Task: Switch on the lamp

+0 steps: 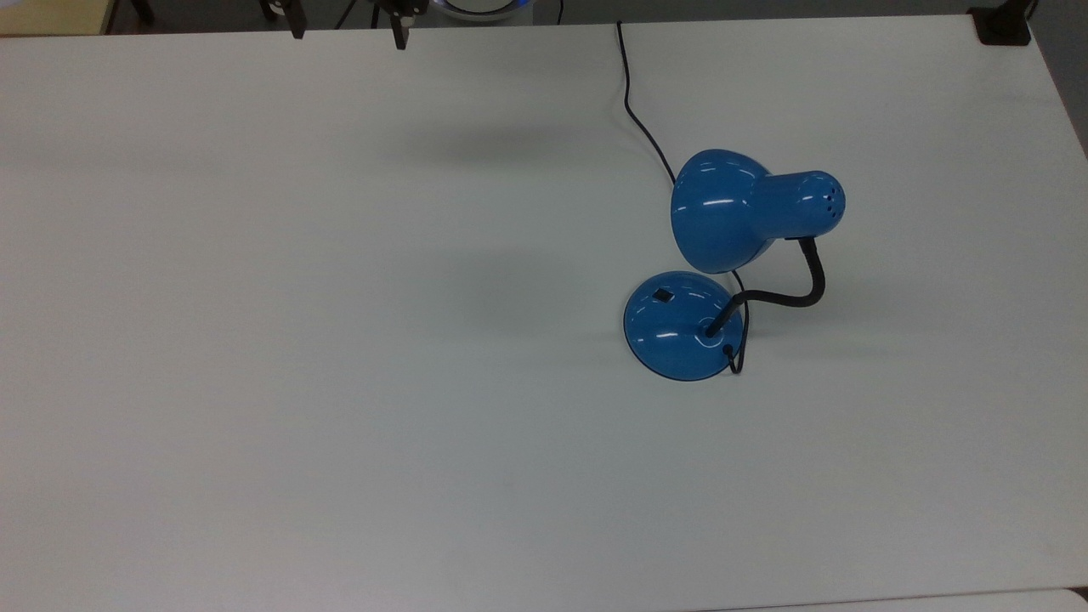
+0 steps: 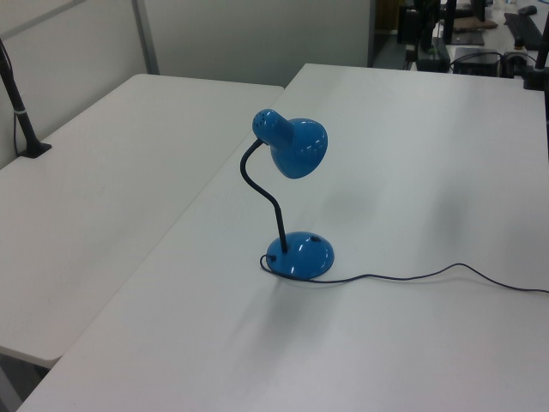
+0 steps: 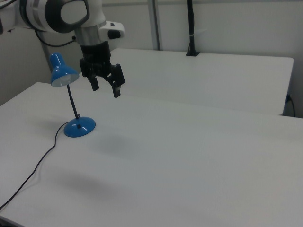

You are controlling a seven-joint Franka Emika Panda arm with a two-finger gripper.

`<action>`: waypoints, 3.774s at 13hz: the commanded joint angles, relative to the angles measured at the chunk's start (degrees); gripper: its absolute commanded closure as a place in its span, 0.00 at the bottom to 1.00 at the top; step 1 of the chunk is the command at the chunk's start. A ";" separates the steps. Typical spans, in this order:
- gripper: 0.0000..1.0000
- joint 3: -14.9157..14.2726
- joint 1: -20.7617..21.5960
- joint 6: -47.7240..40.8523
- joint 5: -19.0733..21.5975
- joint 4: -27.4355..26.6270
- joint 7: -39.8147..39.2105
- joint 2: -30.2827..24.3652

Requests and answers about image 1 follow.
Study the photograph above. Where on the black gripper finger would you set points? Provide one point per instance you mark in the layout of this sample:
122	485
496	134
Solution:
400	34
295	21

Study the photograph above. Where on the blue desk lamp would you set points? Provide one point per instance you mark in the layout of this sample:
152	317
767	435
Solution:
722	212

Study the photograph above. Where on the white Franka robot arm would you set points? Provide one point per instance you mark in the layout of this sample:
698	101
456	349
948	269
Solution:
480	7

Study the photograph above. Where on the black stand leg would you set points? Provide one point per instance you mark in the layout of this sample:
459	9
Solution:
143	10

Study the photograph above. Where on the light wooden desk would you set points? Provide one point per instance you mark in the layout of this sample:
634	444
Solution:
51	15

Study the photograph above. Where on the black table clamp mount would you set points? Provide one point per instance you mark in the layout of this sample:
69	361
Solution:
1003	25

